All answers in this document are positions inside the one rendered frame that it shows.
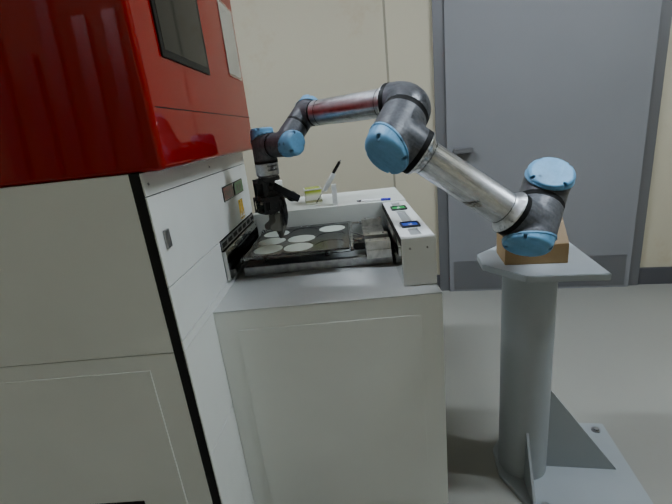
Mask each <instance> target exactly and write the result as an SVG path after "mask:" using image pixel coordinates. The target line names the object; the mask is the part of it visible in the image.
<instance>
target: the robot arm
mask: <svg viewBox="0 0 672 504"><path fill-rule="evenodd" d="M430 115H431V103H430V100H429V97H428V95H427V94H426V92H425V91H424V90H423V89H422V88H421V87H420V86H418V85H416V84H414V83H411V82H407V81H395V82H388V83H384V84H382V85H381V86H380V88H379V89H373V90H368V91H362V92H357V93H351V94H346V95H340V96H335V97H329V98H324V99H317V98H316V97H314V96H310V95H304V96H302V97H301V98H300V100H299V101H298V102H297V103H296V104H295V107H294V108H293V110H292V111H291V113H290V114H289V116H288V117H287V119H286V120H285V122H284V123H283V125H282V126H281V128H280V129H279V131H278V132H273V128H272V127H261V128H253V129H251V130H250V137H251V141H250V142H251V145H252V151H253V157H254V163H255V170H256V176H257V177H259V178H258V179H255V180H252V181H253V187H254V193H255V197H254V198H253V202H254V208H255V213H258V214H263V215H268V214H269V221H268V222H267V223H266V224H265V229H267V230H271V231H277V233H278V235H279V237H280V238H283V236H284V233H285V230H286V227H287V223H288V210H287V204H286V201H285V198H287V199H288V200H289V201H296V202H298V201H299V199H300V195H298V194H297V193H296V192H294V191H291V190H289V189H287V188H285V187H283V186H281V185H279V184H277V183H275V181H276V180H280V177H279V175H278V174H279V167H278V159H277V157H293V156H298V155H300V154H301V153H302V152H303V151H304V146H305V139H304V137H305V135H306V134H307V132H308V130H309V129H310V127H312V126H320V125H329V124H337V123H346V122H354V121H363V120H371V119H376V120H375V122H374V124H372V126H371V127H370V129H369V133H368V135H367V137H366V140H365V151H366V152H367V156H368V158H369V159H370V161H371V162H372V163H373V164H374V165H375V166H376V167H377V168H379V169H380V170H382V171H384V172H386V173H389V172H390V173H391V174H399V173H401V172H404V173H405V174H412V173H417V174H419V175H420V176H422V177H423V178H425V179H426V180H428V181H429V182H431V183H433V184H434V185H436V186H437V187H439V188H440V189H442V190H443V191H445V192H446V193H448V194H450V195H451V196H453V197H454V198H456V199H457V200H459V201H460V202H462V203H463V204H465V205H467V206H468V207H470V208H471V209H473V210H474V211H476V212H477V213H479V214H481V215H482V216H484V217H485V218H487V219H488V220H490V221H491V222H492V227H493V230H494V231H496V232H497V233H499V234H500V235H502V236H503V238H502V246H503V247H504V248H505V249H506V250H507V251H509V252H511V253H513V254H516V255H520V256H528V257H536V256H542V255H545V254H547V253H549V252H550V251H551V250H552V249H553V246H554V243H555V241H556V240H557V234H558V230H559V227H560V223H561V220H562V217H563V213H564V209H565V205H566V202H567V198H568V195H569V192H570V190H571V188H572V187H573V185H574V184H575V179H576V172H575V170H574V168H573V167H572V166H570V165H569V163H567V162H566V161H564V160H561V159H558V158H553V157H544V158H540V159H537V160H535V161H533V162H532V163H530V164H529V166H528V168H527V169H526V170H525V173H524V178H523V181H522V184H521V187H520V190H519V193H515V194H514V193H512V192H511V191H509V190H508V189H506V188H505V187H503V186H502V185H500V184H499V183H497V182H496V181H494V180H493V179H491V178H490V177H488V176H487V175H485V174H484V173H482V172H481V171H479V170H478V169H476V168H475V167H473V166H472V165H470V164H469V163H467V162H466V161H464V160H463V159H461V158H460V157H458V156H457V155H455V154H454V153H452V152H451V151H449V150H448V149H446V148H445V147H443V146H442V145H440V144H439V143H437V141H436V136H435V133H434V132H433V131H432V130H430V129H429V128H427V127H426V125H427V123H428V121H429V119H430ZM284 197H285V198H284ZM255 203H256V205H255ZM256 207H257V209H256ZM279 212H280V213H279Z"/></svg>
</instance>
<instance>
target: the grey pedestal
mask: <svg viewBox="0 0 672 504"><path fill-rule="evenodd" d="M477 260H478V262H479V264H480V266H481V268H482V270H483V271H487V272H490V273H494V274H497V275H501V276H502V299H501V351H500V403H499V438H498V440H497V442H496V444H495V446H494V448H493V454H494V458H495V462H496V466H497V469H498V473H499V477H500V478H501V479H502V480H503V481H504V482H505V484H506V485H507V486H508V487H509V488H510V489H511V490H512V491H513V492H514V493H515V494H516V495H517V497H518V498H519V499H520V500H521V501H522V502H523V503H524V504H653V502H652V501H651V499H650V497H649V496H648V494H647V493H646V491H645V490H644V488H643V487H642V485H641V483H640V482H639V480H638V479H637V477H636V476H635V474H634V473H633V471H632V469H631V468H630V466H629V465H628V463H627V462H626V460H625V458H624V457H623V455H622V454H621V452H620V451H619V449H618V448H617V446H616V444H615V443H614V441H613V440H612V438H611V437H610V435H609V433H608V432H607V430H606V429H605V427H604V426H603V424H598V423H578V422H577V421H576V419H575V418H574V417H573V416H572V415H571V413H570V412H569V411H568V410H567V408H566V407H565V406H564V405H563V404H562V402H561V401H560V400H559V399H558V398H557V396H556V395H555V394H554V393H553V392H552V390H551V383H552V368H553V352H554V337H555V321H556V306H557V290H558V282H571V281H603V280H611V276H612V274H611V273H610V272H608V271H607V270H606V269H604V268H603V267H602V266H600V265H599V264H598V263H597V262H595V261H594V260H593V259H591V258H590V257H589V256H587V255H586V254H585V253H583V252H582V251H581V250H579V249H578V248H577V247H575V246H574V245H573V244H571V243H570V242H569V255H568V263H547V264H521V265H505V264H504V263H503V261H502V260H501V258H500V257H499V255H498V254H497V252H496V246H495V247H493V248H491V249H488V250H486V251H484V252H482V253H479V254H478V255H477Z"/></svg>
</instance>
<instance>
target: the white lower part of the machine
mask: <svg viewBox="0 0 672 504"><path fill-rule="evenodd" d="M213 312H214V311H213ZM213 312H212V314H211V315H210V317H209V318H208V319H207V321H206V322H205V324H204V325H203V326H202V328H201V329H200V331H199V332H198V333H197V335H196V336H195V338H194V339H193V340H192V342H191V343H190V345H189V346H188V347H187V349H186V350H185V351H183V352H176V353H174V352H172V353H160V354H148V355H136V356H125V357H113V358H101V359H89V360H77V361H65V362H54V363H42V364H30V365H18V366H6V367H0V504H255V503H254V499H253V494H252V489H251V485H250V480H249V476H248V471H247V466H246V462H245V457H244V453H243V448H242V443H241V439H240V434H239V430H238V425H237V420H236V416H235V411H234V407H233V402H232V397H231V393H230V388H229V384H228V379H227V374H226V370H225V365H224V361H223V356H222V351H221V347H220V342H219V338H218V333H217V328H216V324H215V319H214V315H213Z"/></svg>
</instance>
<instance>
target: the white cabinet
mask: <svg viewBox="0 0 672 504"><path fill-rule="evenodd" d="M213 315H214V319H215V324H216V328H217V333H218V338H219V342H220V347H221V351H222V356H223V361H224V365H225V370H226V374H227V379H228V384H229V388H230V393H231V397H232V402H233V407H234V411H235V416H236V420H237V425H238V430H239V434H240V439H241V443H242V448H243V453H244V457H245V462H246V466H247V471H248V476H249V480H250V485H251V489H252V494H253V499H254V503H255V504H448V473H447V438H446V404H445V369H444V334H443V299H442V293H440V294H429V295H417V296H406V297H395V298H384V299H373V300H361V301H350V302H339V303H328V304H316V305H305V306H294V307H283V308H272V309H260V310H249V311H238V312H227V313H215V314H213Z"/></svg>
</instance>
